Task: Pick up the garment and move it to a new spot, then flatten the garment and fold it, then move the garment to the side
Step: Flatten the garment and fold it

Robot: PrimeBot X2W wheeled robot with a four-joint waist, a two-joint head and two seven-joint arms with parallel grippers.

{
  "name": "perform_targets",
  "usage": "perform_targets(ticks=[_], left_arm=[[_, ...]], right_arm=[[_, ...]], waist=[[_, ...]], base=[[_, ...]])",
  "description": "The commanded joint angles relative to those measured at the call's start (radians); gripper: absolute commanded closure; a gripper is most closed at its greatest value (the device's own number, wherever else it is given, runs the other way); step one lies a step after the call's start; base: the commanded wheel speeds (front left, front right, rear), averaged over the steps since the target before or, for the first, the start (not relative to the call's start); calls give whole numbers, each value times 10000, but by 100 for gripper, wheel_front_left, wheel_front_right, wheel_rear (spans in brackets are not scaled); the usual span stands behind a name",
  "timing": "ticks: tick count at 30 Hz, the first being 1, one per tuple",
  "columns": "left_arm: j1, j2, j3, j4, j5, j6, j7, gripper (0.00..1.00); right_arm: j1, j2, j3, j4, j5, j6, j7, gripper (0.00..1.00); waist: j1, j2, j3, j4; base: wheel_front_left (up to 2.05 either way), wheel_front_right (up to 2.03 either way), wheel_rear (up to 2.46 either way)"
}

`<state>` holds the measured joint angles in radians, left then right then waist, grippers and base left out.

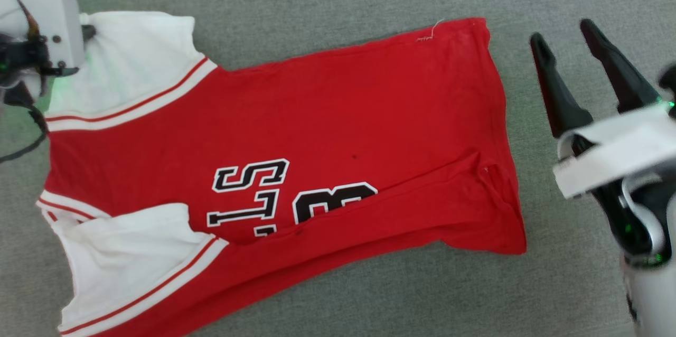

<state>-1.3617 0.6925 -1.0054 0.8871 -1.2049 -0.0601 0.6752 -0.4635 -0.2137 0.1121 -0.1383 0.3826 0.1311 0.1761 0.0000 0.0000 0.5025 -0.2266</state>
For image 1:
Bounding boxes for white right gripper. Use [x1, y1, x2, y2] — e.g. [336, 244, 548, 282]
[530, 18, 676, 270]

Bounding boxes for thin black cable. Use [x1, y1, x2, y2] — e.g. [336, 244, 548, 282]
[0, 99, 49, 164]

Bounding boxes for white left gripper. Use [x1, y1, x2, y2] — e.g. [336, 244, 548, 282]
[0, 0, 97, 72]

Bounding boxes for red basketball jersey white sleeves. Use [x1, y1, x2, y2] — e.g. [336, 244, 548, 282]
[36, 11, 527, 337]

